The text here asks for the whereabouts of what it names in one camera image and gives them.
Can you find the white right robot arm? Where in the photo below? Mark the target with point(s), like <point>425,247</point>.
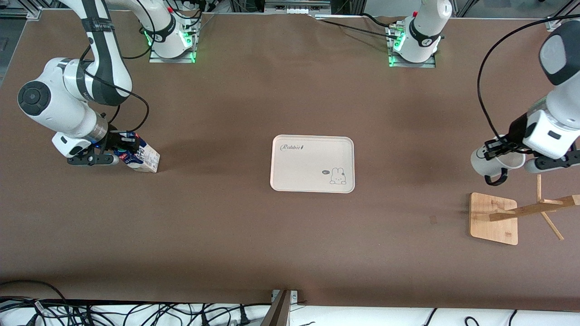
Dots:
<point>59,99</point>

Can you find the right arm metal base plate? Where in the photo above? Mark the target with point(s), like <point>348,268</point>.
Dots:
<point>156,58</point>

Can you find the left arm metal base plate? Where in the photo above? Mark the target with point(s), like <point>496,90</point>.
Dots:
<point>412,63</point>

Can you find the grey power strip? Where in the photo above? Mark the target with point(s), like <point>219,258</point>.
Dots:
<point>297,5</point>

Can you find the cream tray with rabbit print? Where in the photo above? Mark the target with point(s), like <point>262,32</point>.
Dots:
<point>308,163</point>

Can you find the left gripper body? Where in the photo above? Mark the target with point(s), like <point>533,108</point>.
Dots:
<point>516,129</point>

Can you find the aluminium profile post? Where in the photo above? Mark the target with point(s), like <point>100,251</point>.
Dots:
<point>280,312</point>

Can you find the wooden mug tree rack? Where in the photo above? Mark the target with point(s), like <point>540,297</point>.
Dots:
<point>494,219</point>

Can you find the blue milk carton green cap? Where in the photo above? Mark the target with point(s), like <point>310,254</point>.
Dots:
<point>147,160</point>

